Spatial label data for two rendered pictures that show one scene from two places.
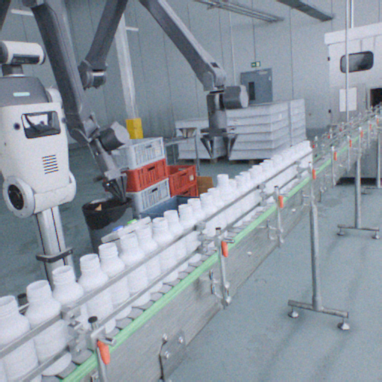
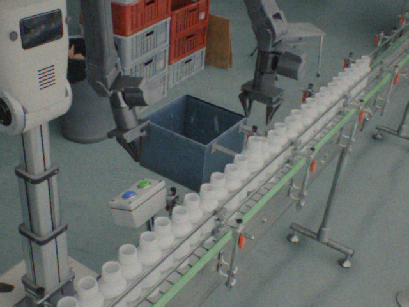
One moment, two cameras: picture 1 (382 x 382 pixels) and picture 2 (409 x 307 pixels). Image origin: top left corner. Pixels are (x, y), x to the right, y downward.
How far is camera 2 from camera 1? 49 cm
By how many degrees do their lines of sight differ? 20
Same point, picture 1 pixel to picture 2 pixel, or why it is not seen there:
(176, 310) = (181, 297)
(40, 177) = (34, 95)
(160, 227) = (181, 219)
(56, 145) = (55, 52)
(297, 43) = not seen: outside the picture
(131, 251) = (150, 252)
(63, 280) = (89, 295)
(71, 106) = (97, 59)
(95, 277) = (115, 286)
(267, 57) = not seen: outside the picture
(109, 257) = (129, 263)
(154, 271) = (167, 263)
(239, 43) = not seen: outside the picture
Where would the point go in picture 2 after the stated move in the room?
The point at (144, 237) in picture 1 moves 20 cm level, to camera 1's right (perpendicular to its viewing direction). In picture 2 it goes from (163, 233) to (251, 238)
